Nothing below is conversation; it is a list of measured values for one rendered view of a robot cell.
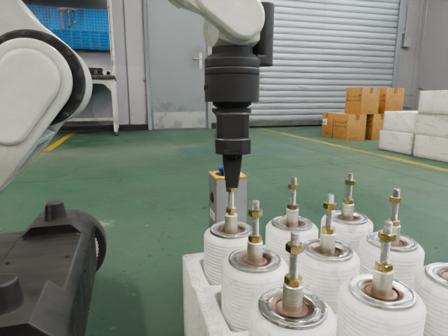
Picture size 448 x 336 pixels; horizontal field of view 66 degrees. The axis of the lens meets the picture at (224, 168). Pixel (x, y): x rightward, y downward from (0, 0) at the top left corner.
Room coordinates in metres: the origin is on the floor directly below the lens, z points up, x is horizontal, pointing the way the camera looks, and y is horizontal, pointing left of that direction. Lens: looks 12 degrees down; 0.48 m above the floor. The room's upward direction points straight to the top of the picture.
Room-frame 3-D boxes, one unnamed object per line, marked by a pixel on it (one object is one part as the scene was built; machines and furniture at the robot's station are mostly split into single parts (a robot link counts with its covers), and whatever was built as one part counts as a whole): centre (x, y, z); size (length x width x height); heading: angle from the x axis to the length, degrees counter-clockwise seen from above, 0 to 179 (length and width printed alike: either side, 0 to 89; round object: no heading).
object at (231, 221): (0.57, -0.01, 0.26); 0.02 x 0.02 x 0.03
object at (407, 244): (0.52, -0.27, 0.25); 0.08 x 0.08 x 0.01
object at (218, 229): (0.57, -0.01, 0.25); 0.08 x 0.08 x 0.01
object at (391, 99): (4.24, -1.97, 0.45); 0.30 x 0.24 x 0.30; 13
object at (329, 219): (0.49, -0.16, 0.30); 0.01 x 0.01 x 0.08
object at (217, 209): (0.75, -0.01, 0.16); 0.07 x 0.07 x 0.31; 16
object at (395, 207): (0.52, -0.27, 0.30); 0.01 x 0.01 x 0.08
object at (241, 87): (0.57, -0.02, 0.46); 0.13 x 0.10 x 0.12; 2
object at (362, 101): (4.12, -1.63, 0.45); 0.30 x 0.24 x 0.30; 17
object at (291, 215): (0.60, -0.13, 0.26); 0.02 x 0.02 x 0.03
